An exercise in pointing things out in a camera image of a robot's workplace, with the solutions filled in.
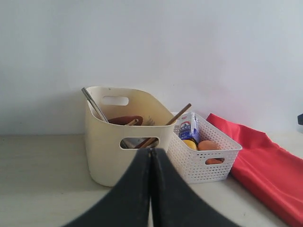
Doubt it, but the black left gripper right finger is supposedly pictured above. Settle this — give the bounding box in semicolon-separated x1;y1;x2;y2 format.
151;148;238;227

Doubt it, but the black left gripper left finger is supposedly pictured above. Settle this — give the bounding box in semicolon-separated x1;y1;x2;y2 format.
65;148;151;227

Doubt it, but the fried chicken nugget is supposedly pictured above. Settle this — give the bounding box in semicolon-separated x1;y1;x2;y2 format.
205;158;224;165

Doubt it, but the yellow lemon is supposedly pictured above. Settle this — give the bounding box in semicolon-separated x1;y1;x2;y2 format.
183;140;197;150

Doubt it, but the stainless steel cup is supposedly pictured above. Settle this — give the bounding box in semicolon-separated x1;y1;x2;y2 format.
120;137;145;149

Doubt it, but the brown egg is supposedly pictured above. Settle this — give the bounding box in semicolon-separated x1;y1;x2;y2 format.
197;140;221;150

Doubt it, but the wooden chopstick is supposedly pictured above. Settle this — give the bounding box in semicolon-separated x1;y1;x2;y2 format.
135;137;159;149
166;103;192;125

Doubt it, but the small milk carton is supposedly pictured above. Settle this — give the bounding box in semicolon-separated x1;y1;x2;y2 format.
178;112;200;144

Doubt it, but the brown wooden plate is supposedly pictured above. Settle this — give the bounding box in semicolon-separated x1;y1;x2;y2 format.
108;115;143;126

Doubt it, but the red tablecloth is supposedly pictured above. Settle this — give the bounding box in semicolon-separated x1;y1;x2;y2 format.
207;113;303;227

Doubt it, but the silver table knife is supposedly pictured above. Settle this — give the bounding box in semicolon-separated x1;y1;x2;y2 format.
81;87;109;123

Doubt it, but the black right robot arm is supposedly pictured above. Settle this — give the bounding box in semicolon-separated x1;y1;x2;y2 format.
297;114;303;133

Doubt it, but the white perforated basket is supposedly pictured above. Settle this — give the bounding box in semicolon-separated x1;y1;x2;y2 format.
167;112;242;184

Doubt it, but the cream plastic bin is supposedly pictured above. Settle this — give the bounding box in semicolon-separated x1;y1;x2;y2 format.
85;86;174;187

